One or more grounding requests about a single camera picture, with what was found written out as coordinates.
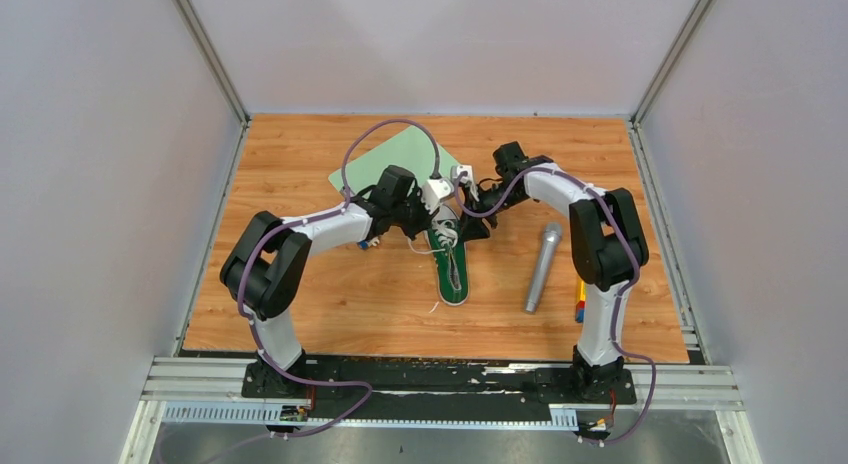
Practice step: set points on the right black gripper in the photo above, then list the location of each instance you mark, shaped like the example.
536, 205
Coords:
472, 227

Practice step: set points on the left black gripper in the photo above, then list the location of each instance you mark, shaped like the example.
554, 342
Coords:
426, 218

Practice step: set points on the green canvas sneaker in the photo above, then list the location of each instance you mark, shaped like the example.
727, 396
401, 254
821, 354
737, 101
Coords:
452, 269

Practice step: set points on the white shoelace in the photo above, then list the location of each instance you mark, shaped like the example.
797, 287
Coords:
437, 242

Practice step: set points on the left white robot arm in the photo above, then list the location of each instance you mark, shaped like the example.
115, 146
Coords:
264, 270

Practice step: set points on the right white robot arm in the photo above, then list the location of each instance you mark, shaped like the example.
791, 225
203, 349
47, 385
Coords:
607, 242

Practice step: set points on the blue red toy car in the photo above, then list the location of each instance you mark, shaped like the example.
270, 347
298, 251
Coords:
366, 244

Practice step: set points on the light green cutting mat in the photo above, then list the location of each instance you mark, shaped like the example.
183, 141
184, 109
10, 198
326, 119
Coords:
410, 148

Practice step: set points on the silver microphone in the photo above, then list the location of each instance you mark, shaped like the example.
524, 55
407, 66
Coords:
550, 239

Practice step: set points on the yellow red blue block stack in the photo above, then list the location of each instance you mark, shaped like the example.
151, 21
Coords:
581, 296

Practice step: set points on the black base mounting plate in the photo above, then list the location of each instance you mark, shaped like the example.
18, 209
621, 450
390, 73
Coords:
430, 390

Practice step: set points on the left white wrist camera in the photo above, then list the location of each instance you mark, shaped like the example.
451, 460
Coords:
434, 192

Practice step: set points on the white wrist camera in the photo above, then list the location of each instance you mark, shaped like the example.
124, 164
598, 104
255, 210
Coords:
434, 192
462, 177

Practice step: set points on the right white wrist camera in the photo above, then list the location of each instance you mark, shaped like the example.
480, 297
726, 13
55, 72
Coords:
462, 177

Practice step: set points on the aluminium frame rail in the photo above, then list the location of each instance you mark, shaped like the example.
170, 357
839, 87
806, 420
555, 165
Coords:
208, 389

